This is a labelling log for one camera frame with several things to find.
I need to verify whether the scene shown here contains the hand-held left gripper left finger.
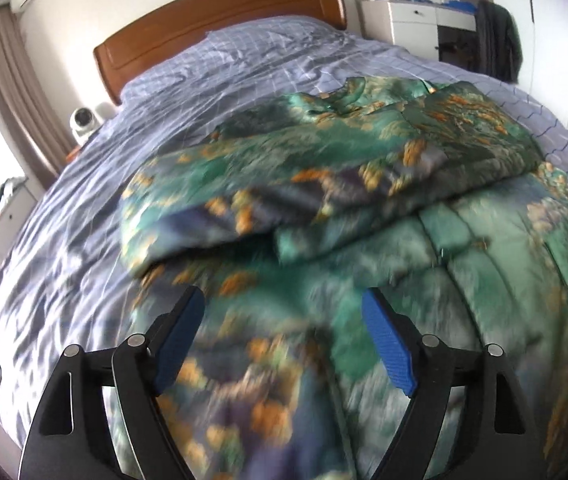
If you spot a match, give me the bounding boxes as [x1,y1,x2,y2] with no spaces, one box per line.
[18,285,207,480]

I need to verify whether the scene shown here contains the blue items on desk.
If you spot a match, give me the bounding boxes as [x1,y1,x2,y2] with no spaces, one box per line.
[409,0,477,14]

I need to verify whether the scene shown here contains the green and white cloth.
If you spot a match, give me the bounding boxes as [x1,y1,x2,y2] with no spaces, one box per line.
[0,177,27,208]

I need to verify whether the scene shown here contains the wooden headboard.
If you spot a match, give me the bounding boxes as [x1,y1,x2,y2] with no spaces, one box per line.
[93,0,349,107]

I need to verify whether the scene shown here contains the white round fan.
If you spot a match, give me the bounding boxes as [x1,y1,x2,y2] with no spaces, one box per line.
[69,102,115,142]

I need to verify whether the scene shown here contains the white window cabinet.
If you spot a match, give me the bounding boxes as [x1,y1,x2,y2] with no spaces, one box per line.
[0,175,47,361]

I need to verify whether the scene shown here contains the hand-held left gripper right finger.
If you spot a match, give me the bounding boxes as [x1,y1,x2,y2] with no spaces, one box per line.
[361,287,547,480]

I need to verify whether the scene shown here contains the green printed padded jacket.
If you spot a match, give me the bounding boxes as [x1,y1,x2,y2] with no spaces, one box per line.
[114,76,568,480]

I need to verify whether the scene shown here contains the beige curtain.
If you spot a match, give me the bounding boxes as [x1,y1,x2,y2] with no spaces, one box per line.
[0,7,65,191]

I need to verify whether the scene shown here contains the bed with blue checked duvet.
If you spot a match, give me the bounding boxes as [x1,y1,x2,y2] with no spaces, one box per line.
[0,17,568,426]

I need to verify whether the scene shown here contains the white wardrobe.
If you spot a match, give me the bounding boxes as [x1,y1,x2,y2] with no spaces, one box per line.
[451,0,568,136]

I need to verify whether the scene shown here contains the black jacket on chair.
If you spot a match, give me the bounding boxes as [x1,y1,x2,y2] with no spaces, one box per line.
[476,0,522,83]

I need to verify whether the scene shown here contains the white desk with drawers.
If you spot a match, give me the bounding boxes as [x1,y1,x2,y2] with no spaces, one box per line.
[356,0,479,63]

